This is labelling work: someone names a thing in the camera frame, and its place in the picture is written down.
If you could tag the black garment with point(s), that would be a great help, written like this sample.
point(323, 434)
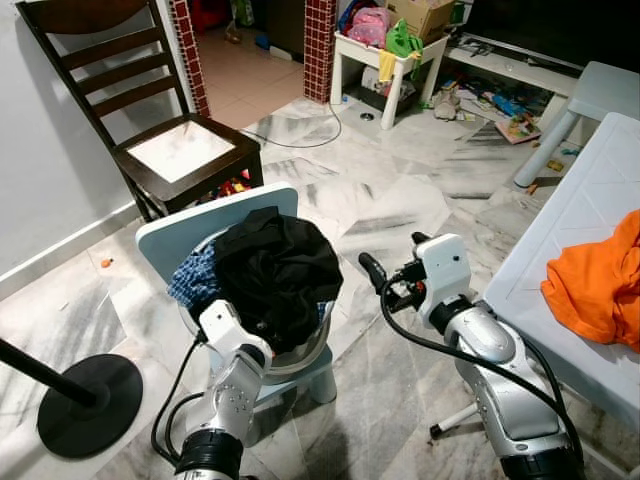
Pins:
point(280, 280)

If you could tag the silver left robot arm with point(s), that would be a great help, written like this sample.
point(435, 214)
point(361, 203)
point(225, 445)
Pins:
point(235, 390)

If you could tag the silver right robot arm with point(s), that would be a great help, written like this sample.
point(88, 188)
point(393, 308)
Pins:
point(490, 340)

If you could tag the grey laundry basket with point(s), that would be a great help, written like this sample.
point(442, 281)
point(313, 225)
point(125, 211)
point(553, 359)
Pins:
point(300, 365)

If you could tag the white folding table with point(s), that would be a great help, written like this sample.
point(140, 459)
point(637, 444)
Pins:
point(585, 185)

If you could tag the small yellow cloth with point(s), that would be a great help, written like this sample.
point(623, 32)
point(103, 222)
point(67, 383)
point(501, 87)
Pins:
point(387, 68)

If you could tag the orange shirt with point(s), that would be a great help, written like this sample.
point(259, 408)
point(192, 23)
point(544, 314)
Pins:
point(595, 285)

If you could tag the blue plaid cloth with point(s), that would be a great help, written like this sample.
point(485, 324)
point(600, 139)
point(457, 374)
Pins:
point(195, 280)

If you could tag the white side table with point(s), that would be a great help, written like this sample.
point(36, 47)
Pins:
point(360, 55)

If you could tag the light blue plastic stool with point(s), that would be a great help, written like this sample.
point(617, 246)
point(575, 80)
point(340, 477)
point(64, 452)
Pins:
point(190, 215)

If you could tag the low white television bench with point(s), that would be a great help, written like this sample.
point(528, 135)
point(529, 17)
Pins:
point(510, 65)

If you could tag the green cloth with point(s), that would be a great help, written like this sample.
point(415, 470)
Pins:
point(405, 42)

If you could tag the dark wooden chair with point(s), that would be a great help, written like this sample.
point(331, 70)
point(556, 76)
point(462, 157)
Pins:
point(190, 185)

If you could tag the red brick pillar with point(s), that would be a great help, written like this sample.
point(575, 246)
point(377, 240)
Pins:
point(320, 50)
point(188, 50)

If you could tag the pink bag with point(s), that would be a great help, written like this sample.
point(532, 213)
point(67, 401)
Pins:
point(368, 28)

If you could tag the cardboard box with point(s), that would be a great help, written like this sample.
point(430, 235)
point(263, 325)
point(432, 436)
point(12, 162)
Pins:
point(425, 15)

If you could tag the small light grey table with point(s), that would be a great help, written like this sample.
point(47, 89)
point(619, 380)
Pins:
point(600, 85)

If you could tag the black television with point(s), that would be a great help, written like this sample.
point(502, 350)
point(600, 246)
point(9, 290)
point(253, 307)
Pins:
point(560, 30)

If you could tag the black round-base stand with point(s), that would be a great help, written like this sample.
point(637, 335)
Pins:
point(95, 405)

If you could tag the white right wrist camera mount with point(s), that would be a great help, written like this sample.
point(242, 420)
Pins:
point(445, 270)

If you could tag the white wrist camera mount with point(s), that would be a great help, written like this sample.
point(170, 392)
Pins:
point(222, 325)
point(445, 270)

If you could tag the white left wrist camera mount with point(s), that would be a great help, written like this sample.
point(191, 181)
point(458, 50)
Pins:
point(222, 325)

